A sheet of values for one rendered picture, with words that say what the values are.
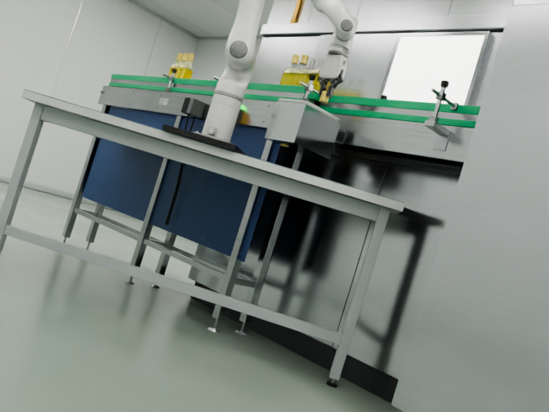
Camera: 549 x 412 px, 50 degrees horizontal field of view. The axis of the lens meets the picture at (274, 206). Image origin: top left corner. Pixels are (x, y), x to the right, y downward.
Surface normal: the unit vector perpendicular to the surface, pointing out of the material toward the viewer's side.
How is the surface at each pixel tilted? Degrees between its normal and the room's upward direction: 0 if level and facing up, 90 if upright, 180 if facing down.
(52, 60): 90
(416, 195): 90
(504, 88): 90
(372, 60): 90
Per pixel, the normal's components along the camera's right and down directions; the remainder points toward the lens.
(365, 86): -0.68, -0.23
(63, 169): 0.68, 0.19
